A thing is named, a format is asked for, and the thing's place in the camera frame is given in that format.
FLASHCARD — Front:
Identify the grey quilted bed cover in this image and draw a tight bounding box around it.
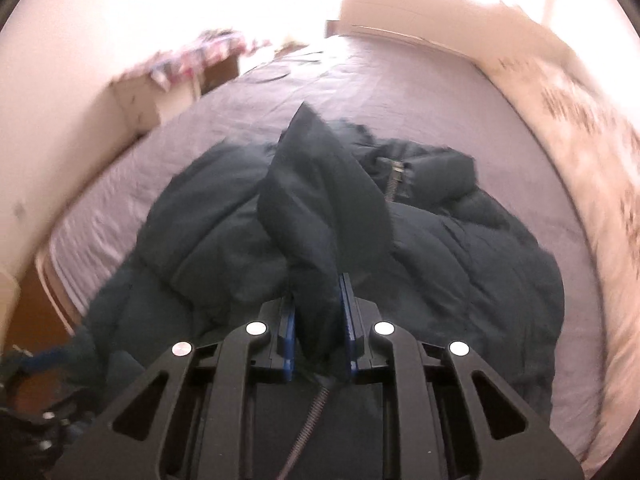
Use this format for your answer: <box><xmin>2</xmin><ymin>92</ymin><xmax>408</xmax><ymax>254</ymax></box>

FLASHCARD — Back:
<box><xmin>49</xmin><ymin>37</ymin><xmax>604</xmax><ymax>458</ymax></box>

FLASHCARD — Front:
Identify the white drawer desk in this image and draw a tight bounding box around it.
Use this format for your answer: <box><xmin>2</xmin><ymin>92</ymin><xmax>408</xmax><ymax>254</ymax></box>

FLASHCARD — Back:
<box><xmin>110</xmin><ymin>75</ymin><xmax>202</xmax><ymax>136</ymax></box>

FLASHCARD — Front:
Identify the dark green quilted jacket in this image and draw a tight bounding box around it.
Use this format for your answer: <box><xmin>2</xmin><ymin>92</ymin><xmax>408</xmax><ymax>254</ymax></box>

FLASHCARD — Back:
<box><xmin>65</xmin><ymin>105</ymin><xmax>564</xmax><ymax>417</ymax></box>

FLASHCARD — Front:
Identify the beige floral duvet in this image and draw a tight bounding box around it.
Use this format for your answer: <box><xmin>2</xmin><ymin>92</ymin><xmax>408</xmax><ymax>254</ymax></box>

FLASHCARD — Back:
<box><xmin>477</xmin><ymin>56</ymin><xmax>639</xmax><ymax>478</ymax></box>

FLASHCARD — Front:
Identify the black cable on bed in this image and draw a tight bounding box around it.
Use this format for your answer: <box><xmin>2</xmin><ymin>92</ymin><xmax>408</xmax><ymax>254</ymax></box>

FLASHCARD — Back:
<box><xmin>244</xmin><ymin>49</ymin><xmax>324</xmax><ymax>84</ymax></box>

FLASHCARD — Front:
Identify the plaid tablecloth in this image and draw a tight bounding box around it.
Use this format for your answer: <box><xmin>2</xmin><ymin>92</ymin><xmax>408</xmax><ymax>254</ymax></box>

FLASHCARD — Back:
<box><xmin>112</xmin><ymin>29</ymin><xmax>271</xmax><ymax>92</ymax></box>

